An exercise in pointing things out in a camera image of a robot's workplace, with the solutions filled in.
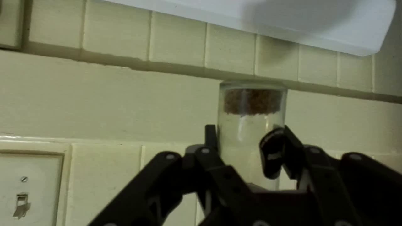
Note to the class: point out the white light switch plate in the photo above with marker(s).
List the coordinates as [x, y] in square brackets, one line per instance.
[37, 175]

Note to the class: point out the white gas stove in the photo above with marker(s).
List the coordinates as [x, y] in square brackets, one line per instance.
[292, 20]

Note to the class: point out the clear glass spice bottle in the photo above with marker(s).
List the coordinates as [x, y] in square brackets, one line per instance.
[246, 120]

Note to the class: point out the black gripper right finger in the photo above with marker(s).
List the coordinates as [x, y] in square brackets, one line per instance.
[359, 192]

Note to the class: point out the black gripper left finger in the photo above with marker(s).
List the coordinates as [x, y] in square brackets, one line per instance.
[145, 192]

